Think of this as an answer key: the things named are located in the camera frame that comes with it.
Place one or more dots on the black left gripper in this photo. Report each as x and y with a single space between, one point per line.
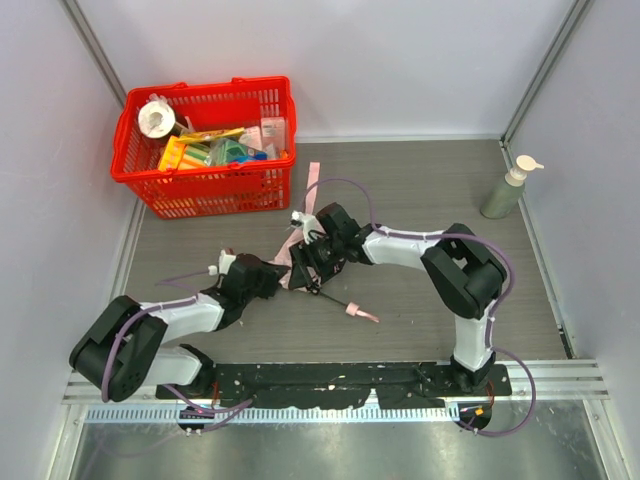
270 278

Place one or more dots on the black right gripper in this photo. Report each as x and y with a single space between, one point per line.
304 265

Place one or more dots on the pink folding umbrella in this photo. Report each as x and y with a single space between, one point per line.
284 257

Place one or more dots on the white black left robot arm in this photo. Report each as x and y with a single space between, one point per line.
134 344

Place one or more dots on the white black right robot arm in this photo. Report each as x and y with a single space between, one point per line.
466 275

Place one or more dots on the red plastic shopping basket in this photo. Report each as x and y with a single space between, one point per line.
211 149

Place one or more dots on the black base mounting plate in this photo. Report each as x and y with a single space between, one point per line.
339 386

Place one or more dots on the green packaged item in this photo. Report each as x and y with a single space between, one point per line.
227 151

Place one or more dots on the orange yellow snack box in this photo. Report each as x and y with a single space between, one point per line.
178 156

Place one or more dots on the white pink small box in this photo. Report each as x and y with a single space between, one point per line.
274 132

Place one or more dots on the yellow snack packet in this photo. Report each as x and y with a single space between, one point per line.
203 137

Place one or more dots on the white tape roll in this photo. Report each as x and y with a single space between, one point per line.
156 119

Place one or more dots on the green pump soap bottle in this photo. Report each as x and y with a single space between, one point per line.
506 194

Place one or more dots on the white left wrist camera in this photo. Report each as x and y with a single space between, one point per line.
224 262

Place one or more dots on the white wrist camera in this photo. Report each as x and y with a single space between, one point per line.
307 224
224 262

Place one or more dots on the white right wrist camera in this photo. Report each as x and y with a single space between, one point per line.
307 224

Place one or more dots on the white slotted cable duct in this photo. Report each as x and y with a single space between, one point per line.
178 413

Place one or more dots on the aluminium frame rail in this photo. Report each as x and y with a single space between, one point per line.
554 380

